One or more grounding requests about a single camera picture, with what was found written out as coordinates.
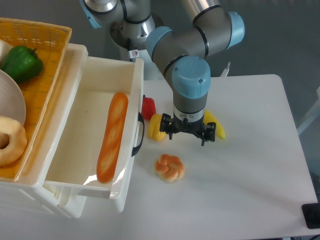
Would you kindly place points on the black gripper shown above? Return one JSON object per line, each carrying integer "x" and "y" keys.
{"x": 204, "y": 131}

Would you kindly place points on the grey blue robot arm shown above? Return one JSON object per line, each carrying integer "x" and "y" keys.
{"x": 179, "y": 57}

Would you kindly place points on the white drawer cabinet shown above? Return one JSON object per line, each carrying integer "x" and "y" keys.
{"x": 28, "y": 192}

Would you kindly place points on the yellow toy banana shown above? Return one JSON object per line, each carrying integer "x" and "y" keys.
{"x": 209, "y": 118}

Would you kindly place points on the yellow toy bell pepper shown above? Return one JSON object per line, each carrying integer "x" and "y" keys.
{"x": 154, "y": 132}

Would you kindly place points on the knotted toy bread roll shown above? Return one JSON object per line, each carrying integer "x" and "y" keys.
{"x": 169, "y": 168}

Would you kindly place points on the red toy bell pepper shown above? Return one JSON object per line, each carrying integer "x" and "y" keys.
{"x": 148, "y": 108}

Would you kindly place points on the orange toy baguette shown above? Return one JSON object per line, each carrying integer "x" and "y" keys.
{"x": 110, "y": 148}

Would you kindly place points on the black device at edge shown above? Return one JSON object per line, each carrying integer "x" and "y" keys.
{"x": 311, "y": 214}

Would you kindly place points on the yellow woven basket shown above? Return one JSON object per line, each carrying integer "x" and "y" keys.
{"x": 51, "y": 42}

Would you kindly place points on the green toy bell pepper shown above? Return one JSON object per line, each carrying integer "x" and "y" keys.
{"x": 22, "y": 64}

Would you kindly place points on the white plate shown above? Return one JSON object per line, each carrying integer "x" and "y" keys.
{"x": 12, "y": 102}

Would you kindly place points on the white toy vegetable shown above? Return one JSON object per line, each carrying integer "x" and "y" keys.
{"x": 4, "y": 50}

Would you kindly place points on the white frame at right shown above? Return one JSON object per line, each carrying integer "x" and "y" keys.
{"x": 310, "y": 115}

